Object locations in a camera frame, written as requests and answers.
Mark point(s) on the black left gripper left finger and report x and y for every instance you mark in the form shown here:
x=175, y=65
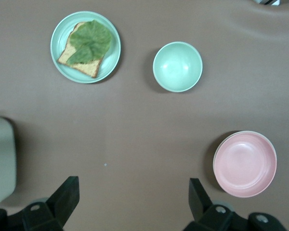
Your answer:
x=60, y=202

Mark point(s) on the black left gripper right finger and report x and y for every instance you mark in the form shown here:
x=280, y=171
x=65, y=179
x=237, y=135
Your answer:
x=200, y=207

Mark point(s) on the pink plate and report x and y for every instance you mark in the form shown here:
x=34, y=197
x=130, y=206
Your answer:
x=245, y=166

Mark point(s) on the beige chrome toaster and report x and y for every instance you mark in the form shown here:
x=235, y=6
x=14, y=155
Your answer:
x=2, y=156

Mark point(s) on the toast slice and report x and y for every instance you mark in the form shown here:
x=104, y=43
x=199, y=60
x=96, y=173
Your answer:
x=86, y=68

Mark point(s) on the green bowl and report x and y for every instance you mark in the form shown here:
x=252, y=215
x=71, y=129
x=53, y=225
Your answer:
x=177, y=67

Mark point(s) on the green plate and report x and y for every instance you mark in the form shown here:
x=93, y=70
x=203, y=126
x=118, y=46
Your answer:
x=60, y=38

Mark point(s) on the green lettuce leaf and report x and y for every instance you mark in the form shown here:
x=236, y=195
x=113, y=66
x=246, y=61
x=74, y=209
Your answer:
x=91, y=41

